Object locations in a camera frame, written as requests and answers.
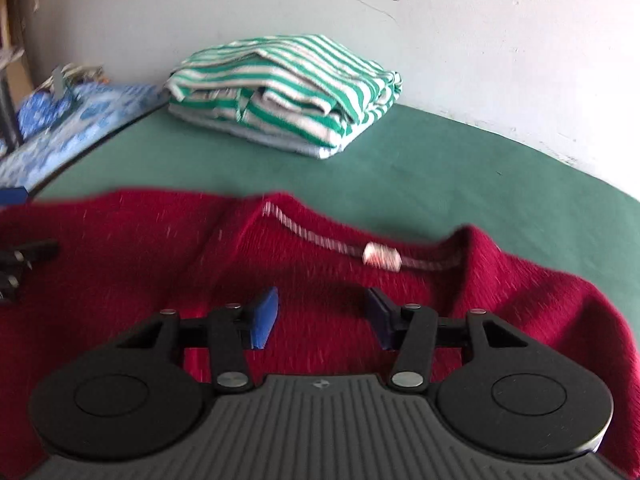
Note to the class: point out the blue white patterned cloth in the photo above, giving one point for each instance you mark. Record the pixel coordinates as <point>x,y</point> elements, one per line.
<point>75,125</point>

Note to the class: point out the red knitted sweater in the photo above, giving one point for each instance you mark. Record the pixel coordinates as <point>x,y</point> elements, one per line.
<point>320,270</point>

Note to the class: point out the grey clip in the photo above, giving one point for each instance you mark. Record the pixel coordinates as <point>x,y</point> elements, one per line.
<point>61,82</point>

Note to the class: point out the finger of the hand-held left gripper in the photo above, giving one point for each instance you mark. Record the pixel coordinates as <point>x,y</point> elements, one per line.
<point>9,287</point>
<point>30,251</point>

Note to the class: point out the green white striped folded shirt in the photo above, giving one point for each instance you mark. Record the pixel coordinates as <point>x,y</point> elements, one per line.
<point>300,90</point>

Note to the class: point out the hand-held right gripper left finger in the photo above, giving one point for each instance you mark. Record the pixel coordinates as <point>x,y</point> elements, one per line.
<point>264,317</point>

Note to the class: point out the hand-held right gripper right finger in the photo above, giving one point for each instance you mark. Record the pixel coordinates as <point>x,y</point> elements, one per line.
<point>379,317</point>

